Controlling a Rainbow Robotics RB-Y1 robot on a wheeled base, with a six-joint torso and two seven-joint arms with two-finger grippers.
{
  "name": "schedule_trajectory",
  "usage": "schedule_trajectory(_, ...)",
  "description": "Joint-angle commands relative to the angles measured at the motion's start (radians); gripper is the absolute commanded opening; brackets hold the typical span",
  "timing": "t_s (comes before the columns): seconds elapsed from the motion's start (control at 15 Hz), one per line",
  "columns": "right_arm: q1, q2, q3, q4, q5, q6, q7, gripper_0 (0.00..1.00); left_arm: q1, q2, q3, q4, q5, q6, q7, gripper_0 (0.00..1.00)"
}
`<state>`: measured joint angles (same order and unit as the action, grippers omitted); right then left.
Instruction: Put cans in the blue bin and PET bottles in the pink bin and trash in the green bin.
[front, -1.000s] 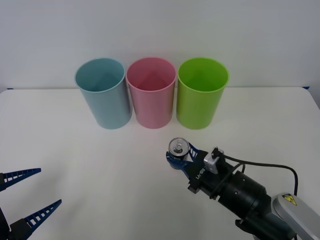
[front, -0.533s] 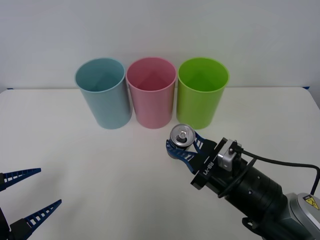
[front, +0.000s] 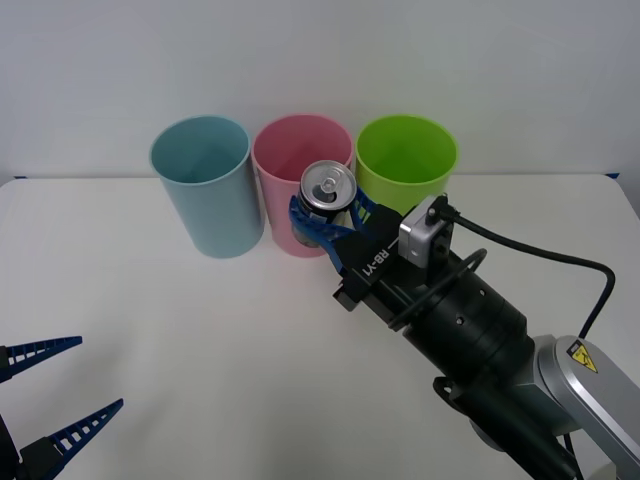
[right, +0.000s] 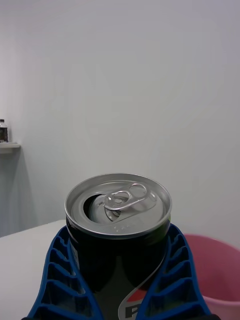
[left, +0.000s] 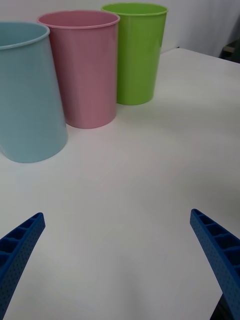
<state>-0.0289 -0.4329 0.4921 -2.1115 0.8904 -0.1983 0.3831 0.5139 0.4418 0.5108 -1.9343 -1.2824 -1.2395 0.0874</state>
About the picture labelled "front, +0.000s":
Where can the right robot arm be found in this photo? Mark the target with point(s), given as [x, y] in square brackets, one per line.
[475, 325]

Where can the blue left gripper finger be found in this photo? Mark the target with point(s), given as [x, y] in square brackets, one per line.
[35, 352]
[55, 445]

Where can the green plastic bin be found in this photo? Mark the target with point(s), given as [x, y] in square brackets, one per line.
[390, 192]

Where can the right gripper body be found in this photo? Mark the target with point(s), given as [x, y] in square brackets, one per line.
[380, 270]

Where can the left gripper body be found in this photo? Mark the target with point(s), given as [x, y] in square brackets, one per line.
[6, 455]

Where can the pink plastic bin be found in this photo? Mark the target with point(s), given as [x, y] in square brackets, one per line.
[279, 210]

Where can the pale blue plastic bin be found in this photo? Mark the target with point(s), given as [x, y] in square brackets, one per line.
[215, 215]

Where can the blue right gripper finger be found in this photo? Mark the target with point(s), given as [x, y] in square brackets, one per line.
[320, 232]
[367, 215]

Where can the dark drink can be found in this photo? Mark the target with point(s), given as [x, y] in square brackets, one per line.
[327, 186]

